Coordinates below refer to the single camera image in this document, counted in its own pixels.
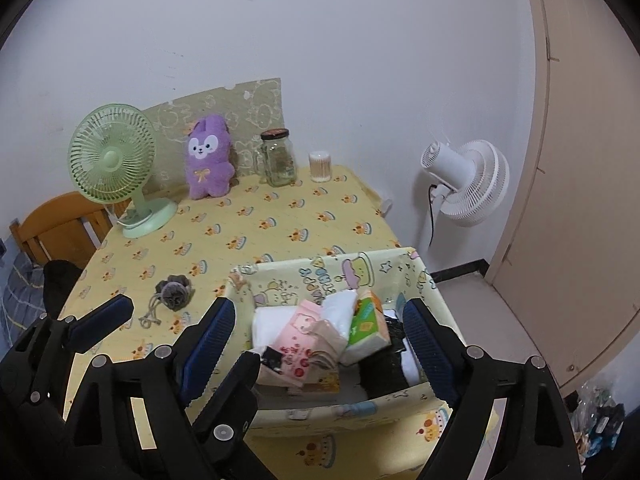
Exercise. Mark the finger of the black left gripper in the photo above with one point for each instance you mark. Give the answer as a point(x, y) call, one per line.
point(93, 327)

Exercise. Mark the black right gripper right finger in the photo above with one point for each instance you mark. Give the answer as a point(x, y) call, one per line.
point(535, 439)

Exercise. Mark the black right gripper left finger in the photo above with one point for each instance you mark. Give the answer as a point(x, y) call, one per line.
point(128, 419)

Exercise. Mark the grey drawstring pouch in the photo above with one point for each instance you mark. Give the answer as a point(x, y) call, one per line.
point(174, 293)

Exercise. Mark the colourful cartoon tissue pack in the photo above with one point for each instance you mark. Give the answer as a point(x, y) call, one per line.
point(316, 381)

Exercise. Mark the pink baby wipes pack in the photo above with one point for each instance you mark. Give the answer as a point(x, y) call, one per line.
point(296, 342)

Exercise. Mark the black fuzzy cloth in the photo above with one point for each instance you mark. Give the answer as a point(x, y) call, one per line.
point(391, 369)

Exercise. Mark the white tissue pack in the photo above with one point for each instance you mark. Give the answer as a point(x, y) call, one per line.
point(331, 320)

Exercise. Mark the green tissue pack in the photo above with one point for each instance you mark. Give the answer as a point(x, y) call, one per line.
point(368, 333)

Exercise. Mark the beige cloth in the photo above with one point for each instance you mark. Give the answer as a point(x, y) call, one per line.
point(326, 346)

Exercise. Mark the blue plaid bedding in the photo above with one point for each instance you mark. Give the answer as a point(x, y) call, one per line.
point(21, 298)

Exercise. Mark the yellow patterned tablecloth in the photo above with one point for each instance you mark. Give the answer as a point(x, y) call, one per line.
point(255, 223)

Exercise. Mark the wooden bed headboard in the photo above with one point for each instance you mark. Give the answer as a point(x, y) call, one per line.
point(68, 227)

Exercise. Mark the beige door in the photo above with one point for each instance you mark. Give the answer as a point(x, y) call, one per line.
point(568, 261)

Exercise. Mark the green desk fan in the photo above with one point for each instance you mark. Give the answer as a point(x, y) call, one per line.
point(110, 160)

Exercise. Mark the purple plush toy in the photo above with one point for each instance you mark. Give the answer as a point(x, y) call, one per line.
point(207, 160)

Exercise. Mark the glass jar with black lid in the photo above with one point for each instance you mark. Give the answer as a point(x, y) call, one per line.
point(277, 157)

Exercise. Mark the white floor fan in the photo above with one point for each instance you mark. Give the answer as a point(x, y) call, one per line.
point(464, 185)

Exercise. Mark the cotton swab container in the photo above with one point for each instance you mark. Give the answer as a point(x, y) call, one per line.
point(320, 166)

